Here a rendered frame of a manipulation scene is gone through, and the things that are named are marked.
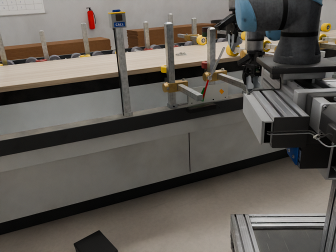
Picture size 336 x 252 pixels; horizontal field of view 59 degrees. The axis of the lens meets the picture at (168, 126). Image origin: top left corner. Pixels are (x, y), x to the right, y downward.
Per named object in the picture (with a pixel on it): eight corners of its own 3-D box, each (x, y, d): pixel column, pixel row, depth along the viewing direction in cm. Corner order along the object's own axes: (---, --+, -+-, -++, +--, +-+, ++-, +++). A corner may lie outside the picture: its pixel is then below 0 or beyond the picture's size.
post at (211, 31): (215, 111, 179) (215, 27, 161) (210, 112, 178) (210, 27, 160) (212, 109, 182) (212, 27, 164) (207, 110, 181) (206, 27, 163)
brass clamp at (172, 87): (188, 90, 167) (188, 81, 165) (166, 93, 162) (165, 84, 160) (184, 87, 172) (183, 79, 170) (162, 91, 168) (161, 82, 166)
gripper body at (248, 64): (253, 79, 137) (254, 52, 132) (242, 75, 144) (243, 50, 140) (266, 76, 139) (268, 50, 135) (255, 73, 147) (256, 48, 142)
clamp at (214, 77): (227, 79, 174) (227, 70, 172) (206, 82, 170) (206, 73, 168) (222, 77, 179) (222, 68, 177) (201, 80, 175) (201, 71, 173)
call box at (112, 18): (127, 28, 143) (125, 11, 140) (112, 30, 141) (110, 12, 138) (123, 28, 149) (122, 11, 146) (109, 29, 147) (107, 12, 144)
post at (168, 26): (176, 111, 170) (172, 21, 152) (170, 112, 169) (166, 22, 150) (174, 109, 173) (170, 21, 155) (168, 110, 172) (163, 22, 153)
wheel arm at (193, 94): (203, 102, 145) (203, 93, 143) (196, 103, 144) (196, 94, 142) (169, 83, 183) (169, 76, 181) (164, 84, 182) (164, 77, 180)
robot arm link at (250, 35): (266, 14, 127) (246, 15, 130) (264, 41, 131) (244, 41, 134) (268, 13, 133) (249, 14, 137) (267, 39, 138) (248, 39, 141)
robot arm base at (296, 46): (328, 63, 96) (333, 31, 92) (280, 65, 97) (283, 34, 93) (310, 56, 110) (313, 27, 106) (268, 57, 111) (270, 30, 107)
